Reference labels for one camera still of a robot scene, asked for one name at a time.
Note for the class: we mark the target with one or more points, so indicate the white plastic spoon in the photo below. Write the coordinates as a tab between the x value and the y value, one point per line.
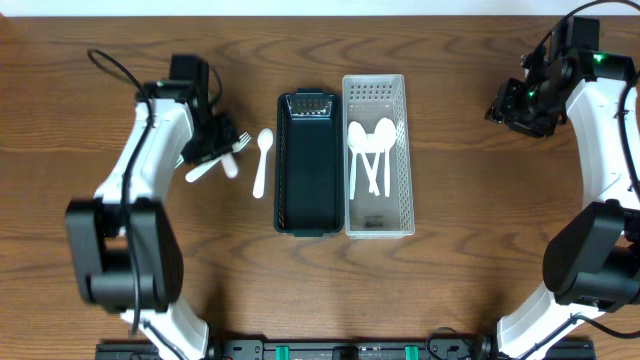
352	172
386	137

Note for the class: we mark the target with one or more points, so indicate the pale green fork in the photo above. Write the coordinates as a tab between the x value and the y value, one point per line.
203	168

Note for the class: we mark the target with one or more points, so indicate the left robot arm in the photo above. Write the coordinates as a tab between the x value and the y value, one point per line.
126	256

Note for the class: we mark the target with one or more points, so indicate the white plastic spoon angled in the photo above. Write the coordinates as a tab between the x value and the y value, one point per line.
356	136

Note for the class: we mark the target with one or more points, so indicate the white thick-handled fork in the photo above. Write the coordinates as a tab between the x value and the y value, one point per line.
229	165

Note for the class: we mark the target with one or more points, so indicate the white plastic spoon lowest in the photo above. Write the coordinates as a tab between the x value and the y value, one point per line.
371	151

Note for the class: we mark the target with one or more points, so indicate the dark green plastic basket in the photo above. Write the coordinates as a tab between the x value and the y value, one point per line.
309	185

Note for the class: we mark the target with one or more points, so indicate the white thick-handled spoon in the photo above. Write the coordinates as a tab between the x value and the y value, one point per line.
265	140

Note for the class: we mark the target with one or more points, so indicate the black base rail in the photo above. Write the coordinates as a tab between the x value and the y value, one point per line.
445	346

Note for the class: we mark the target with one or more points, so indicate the teal green fork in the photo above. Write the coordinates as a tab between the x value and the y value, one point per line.
179	161

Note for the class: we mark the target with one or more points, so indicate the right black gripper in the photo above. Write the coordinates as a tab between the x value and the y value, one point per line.
505	104

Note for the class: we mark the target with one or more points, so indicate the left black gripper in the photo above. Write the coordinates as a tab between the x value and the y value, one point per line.
227	139

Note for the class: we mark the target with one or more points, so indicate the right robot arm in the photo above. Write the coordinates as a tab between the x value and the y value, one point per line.
591	267

